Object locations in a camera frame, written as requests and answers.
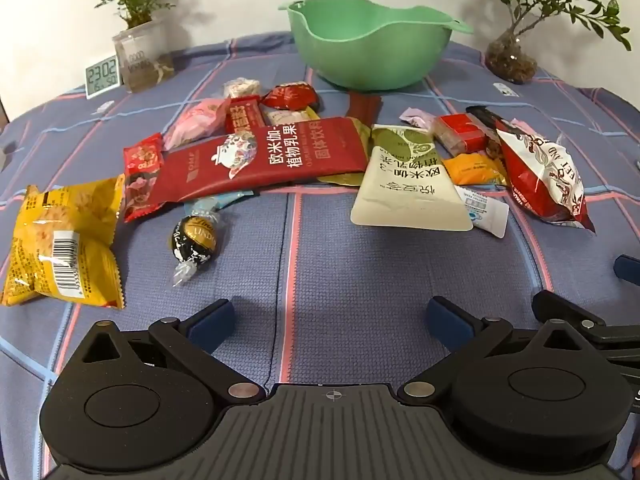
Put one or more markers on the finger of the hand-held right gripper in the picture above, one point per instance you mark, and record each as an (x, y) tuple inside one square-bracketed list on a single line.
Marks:
[(629, 266), (565, 307)]

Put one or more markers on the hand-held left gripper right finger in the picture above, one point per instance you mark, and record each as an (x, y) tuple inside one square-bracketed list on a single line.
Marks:
[(447, 322)]

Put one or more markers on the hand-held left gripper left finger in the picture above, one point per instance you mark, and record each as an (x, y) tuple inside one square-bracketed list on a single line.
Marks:
[(212, 320)]

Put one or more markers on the red clear-wrapped snack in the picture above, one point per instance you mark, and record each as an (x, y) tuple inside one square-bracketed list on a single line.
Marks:
[(460, 130)]

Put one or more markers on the large pink snack packet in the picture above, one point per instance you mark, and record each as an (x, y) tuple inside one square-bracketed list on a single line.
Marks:
[(195, 122)]

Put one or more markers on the dark nut bar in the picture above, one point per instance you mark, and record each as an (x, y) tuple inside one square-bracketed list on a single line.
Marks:
[(487, 117)]

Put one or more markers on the green plastic bowl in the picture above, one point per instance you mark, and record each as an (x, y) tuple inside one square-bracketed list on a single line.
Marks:
[(370, 55)]

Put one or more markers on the black foil chocolate ball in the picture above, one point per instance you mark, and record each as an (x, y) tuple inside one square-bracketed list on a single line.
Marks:
[(195, 237)]

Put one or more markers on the light blue snack packet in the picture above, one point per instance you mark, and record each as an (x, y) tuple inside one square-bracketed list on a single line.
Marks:
[(205, 204)]

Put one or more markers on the white and blue sachet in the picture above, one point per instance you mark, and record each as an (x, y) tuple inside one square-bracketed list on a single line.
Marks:
[(487, 212)]

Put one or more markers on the red and white snack bag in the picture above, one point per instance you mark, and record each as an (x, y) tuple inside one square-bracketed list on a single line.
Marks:
[(545, 175)]

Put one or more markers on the blue plaid tablecloth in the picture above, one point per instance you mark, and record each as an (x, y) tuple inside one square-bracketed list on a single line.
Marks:
[(325, 250)]

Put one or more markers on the cream and green drink pouch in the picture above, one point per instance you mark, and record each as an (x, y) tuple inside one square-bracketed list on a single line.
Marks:
[(405, 195)]

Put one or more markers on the orange snack packet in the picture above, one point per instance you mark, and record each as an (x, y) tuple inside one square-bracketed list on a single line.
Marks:
[(472, 169)]

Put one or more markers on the red patterned snack packet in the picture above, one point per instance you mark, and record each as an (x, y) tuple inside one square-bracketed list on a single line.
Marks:
[(144, 175)]

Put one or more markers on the large red drink pouch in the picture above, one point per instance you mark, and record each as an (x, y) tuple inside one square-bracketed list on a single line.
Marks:
[(280, 157)]

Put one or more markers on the yellow snack packet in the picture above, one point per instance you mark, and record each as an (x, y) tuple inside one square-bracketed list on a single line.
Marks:
[(60, 220)]

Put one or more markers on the small pink candy wrapper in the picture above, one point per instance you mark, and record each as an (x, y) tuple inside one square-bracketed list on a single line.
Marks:
[(417, 120)]

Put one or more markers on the gold drink pouch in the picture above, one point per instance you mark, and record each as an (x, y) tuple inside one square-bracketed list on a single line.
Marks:
[(362, 135)]

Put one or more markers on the red rectangular snack bar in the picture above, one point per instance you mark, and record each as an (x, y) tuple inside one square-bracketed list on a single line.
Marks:
[(245, 115)]

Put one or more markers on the white care label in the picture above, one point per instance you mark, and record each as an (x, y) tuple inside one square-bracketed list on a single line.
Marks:
[(506, 89)]

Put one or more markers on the beige snack packet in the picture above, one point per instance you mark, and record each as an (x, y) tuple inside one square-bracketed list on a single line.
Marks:
[(290, 117)]

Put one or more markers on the dark red stick sachet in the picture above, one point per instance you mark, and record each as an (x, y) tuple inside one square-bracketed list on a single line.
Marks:
[(362, 107)]

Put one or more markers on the white nougat candy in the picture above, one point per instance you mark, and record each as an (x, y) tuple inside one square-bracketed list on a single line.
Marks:
[(242, 88)]

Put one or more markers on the dark red pillow packet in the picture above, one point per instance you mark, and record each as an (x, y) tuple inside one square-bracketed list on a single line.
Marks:
[(290, 96)]

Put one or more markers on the small white tag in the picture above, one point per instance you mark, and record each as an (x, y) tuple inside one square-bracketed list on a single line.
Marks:
[(104, 107)]

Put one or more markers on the leafy plant in glass vase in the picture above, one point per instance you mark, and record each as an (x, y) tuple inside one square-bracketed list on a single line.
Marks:
[(510, 57)]

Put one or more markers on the small-leaf plant in clear pot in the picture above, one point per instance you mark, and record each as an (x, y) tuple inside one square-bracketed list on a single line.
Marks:
[(142, 60)]

